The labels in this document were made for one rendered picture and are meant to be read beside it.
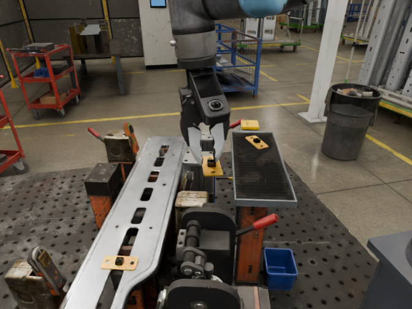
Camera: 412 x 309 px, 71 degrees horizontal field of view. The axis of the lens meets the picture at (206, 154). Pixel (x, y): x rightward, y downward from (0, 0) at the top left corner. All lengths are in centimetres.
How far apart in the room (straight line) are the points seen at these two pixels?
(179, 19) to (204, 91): 12
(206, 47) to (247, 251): 65
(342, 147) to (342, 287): 231
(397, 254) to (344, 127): 255
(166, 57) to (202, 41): 661
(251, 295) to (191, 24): 48
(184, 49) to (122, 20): 730
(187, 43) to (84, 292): 55
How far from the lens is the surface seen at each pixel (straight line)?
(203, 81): 51
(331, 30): 410
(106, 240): 82
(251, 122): 104
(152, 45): 705
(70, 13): 791
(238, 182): 71
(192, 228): 55
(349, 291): 116
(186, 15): 51
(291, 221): 133
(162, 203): 90
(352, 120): 318
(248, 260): 99
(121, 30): 782
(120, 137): 120
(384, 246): 73
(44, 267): 73
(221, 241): 56
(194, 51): 51
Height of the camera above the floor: 156
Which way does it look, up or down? 29 degrees down
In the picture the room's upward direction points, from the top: straight up
